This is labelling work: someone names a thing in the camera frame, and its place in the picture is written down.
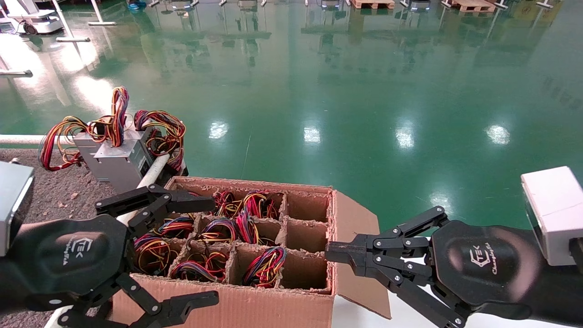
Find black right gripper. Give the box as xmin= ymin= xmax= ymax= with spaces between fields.
xmin=325 ymin=205 xmax=583 ymax=328

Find colourful wire bundle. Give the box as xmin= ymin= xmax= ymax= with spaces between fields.
xmin=241 ymin=246 xmax=287 ymax=288

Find colourful wire bundles in box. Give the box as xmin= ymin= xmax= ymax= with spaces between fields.
xmin=234 ymin=207 xmax=261 ymax=245

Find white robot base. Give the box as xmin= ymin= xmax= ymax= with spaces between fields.
xmin=0 ymin=0 xmax=64 ymax=35

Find grey power supply with cables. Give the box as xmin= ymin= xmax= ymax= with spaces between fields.
xmin=155 ymin=215 xmax=195 ymax=238
xmin=133 ymin=109 xmax=187 ymax=176
xmin=210 ymin=190 xmax=242 ymax=218
xmin=171 ymin=251 xmax=230 ymax=283
xmin=198 ymin=218 xmax=237 ymax=243
xmin=38 ymin=116 xmax=106 ymax=183
xmin=133 ymin=233 xmax=174 ymax=276
xmin=89 ymin=86 xmax=156 ymax=194

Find white table frame pipe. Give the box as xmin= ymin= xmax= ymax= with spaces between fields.
xmin=0 ymin=134 xmax=76 ymax=147
xmin=43 ymin=154 xmax=171 ymax=328

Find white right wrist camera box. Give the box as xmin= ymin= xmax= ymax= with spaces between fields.
xmin=521 ymin=166 xmax=583 ymax=267

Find coloured wires inside box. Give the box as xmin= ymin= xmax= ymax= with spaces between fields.
xmin=241 ymin=190 xmax=281 ymax=220

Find white stand foot bar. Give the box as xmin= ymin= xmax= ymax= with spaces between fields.
xmin=0 ymin=55 xmax=33 ymax=77

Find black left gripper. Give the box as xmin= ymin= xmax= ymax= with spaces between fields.
xmin=0 ymin=184 xmax=220 ymax=328

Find wooden pallet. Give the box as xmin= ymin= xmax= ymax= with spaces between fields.
xmin=450 ymin=0 xmax=497 ymax=13
xmin=350 ymin=0 xmax=395 ymax=10

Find brown cardboard box with dividers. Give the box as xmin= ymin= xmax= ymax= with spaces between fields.
xmin=107 ymin=176 xmax=392 ymax=328

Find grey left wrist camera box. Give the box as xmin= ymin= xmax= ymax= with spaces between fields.
xmin=0 ymin=162 xmax=35 ymax=256

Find white stand pole with foot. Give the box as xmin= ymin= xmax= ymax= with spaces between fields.
xmin=89 ymin=0 xmax=117 ymax=26
xmin=51 ymin=0 xmax=92 ymax=43

